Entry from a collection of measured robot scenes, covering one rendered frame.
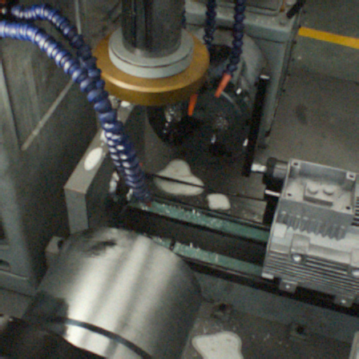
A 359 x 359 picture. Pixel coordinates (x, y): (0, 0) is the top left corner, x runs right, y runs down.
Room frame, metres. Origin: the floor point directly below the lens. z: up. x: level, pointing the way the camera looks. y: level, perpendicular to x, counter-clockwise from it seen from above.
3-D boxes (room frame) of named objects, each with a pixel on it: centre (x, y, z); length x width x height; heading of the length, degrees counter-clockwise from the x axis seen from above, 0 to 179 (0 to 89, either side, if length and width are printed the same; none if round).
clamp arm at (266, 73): (0.85, -0.14, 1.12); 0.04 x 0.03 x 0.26; 76
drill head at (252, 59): (1.07, -0.06, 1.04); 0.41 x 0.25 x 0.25; 166
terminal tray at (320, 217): (0.69, -0.24, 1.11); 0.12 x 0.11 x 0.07; 77
